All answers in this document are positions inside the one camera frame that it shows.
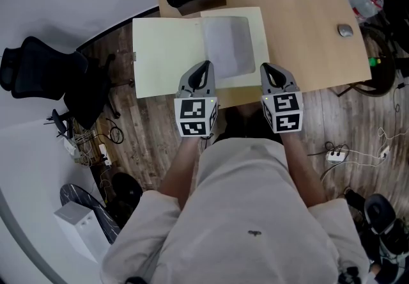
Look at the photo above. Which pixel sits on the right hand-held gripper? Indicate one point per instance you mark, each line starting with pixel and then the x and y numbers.
pixel 287 110

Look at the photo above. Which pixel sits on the person's right leg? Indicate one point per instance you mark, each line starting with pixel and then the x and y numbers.
pixel 265 127

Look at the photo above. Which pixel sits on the white charger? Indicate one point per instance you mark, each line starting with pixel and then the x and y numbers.
pixel 385 152

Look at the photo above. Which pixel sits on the white box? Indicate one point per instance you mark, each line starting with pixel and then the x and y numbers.
pixel 81 234

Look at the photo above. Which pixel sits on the person's left leg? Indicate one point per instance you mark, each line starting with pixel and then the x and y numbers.
pixel 234 127

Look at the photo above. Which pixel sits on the person's leg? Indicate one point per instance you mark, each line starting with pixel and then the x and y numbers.
pixel 265 127
pixel 354 199
pixel 234 127

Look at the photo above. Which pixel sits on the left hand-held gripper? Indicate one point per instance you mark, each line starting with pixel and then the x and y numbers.
pixel 191 110

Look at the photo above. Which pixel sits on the black chair with grey headrest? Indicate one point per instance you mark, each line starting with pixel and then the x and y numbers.
pixel 380 215

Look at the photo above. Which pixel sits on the black marble round table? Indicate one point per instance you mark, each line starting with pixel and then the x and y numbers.
pixel 105 218

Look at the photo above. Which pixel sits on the grey folded cloth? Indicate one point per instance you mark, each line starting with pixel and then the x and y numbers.
pixel 228 47

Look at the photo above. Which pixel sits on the black router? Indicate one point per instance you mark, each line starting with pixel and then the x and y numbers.
pixel 60 124

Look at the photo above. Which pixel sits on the white power strip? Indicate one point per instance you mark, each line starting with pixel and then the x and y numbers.
pixel 105 154
pixel 335 156

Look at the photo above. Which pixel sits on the black mesh office chair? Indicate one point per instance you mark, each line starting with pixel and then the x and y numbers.
pixel 44 68

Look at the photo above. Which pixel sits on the grey computer mouse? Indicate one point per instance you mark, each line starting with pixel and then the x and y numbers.
pixel 345 30

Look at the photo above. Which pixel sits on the person's right forearm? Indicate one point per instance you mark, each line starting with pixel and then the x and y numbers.
pixel 303 167

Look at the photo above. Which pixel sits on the pale green box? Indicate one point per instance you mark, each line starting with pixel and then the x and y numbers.
pixel 166 59

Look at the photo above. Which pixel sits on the person's left forearm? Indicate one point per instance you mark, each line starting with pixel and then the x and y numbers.
pixel 180 170

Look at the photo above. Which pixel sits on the black round stool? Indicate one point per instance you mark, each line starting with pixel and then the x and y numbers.
pixel 128 188

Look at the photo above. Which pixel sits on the green bottle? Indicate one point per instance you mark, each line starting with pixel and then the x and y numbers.
pixel 374 61

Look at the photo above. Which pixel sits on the person's white shirt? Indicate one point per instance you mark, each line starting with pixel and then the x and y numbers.
pixel 236 222

